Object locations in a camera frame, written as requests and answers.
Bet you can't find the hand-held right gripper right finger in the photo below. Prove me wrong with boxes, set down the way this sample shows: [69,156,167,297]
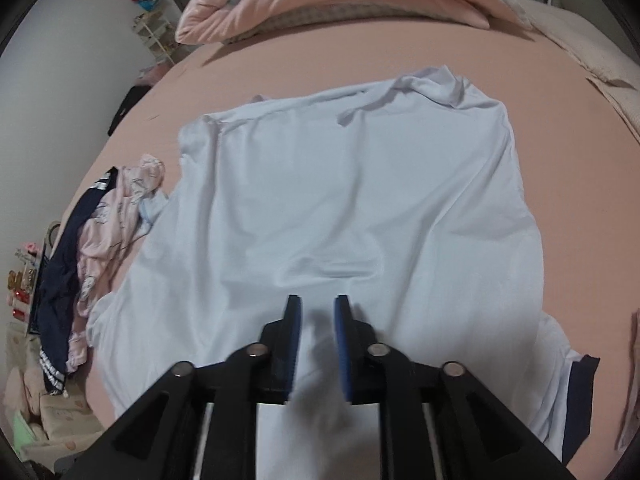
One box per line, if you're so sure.
[333,294,576,480]

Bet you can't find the white shelf rack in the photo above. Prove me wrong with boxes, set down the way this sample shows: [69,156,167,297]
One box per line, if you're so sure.
[131,10,179,67]

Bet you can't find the small colourful trinkets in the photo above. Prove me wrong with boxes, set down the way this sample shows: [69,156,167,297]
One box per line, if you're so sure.
[5,240,45,322]

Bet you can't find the pink bed sheet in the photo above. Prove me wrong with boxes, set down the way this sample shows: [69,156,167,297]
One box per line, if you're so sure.
[75,0,640,461]

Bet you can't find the beige checked blanket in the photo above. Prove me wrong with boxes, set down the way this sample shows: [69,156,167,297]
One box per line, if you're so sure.
[519,0,640,143]

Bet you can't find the black bag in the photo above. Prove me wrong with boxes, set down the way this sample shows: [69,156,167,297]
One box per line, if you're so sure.
[106,84,152,137]

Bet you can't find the white t-shirt with navy trim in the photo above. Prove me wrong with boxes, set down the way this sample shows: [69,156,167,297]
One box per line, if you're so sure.
[85,64,602,480]

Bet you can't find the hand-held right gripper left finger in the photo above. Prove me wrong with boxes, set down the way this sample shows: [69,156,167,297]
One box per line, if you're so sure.
[55,294,304,480]

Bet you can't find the navy garment with silver stripes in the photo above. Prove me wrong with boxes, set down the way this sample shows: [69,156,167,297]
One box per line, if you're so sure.
[31,166,122,397]

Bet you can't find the folded pink quilt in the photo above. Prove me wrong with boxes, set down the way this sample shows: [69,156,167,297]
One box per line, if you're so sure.
[174,0,534,47]

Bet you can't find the pink cartoon print pajamas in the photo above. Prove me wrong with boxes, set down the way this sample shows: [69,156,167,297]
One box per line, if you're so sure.
[67,153,169,375]

